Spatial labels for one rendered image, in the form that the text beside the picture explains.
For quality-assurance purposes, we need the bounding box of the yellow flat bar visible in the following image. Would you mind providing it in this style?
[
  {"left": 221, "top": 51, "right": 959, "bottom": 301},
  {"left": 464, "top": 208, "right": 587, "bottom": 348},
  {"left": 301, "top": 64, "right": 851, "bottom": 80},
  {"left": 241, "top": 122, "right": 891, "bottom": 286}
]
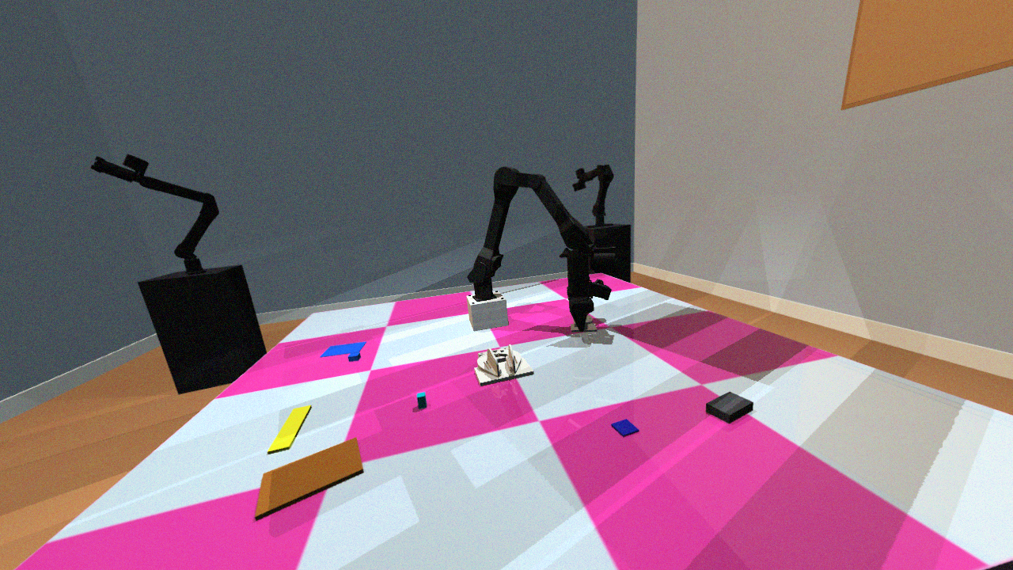
[{"left": 267, "top": 405, "right": 312, "bottom": 454}]

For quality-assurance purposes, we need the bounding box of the blue flat plate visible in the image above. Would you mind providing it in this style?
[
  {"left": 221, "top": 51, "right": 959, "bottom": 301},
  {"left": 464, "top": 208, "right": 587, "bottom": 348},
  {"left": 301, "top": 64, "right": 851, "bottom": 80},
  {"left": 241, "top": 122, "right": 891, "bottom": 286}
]
[{"left": 320, "top": 341, "right": 366, "bottom": 358}]

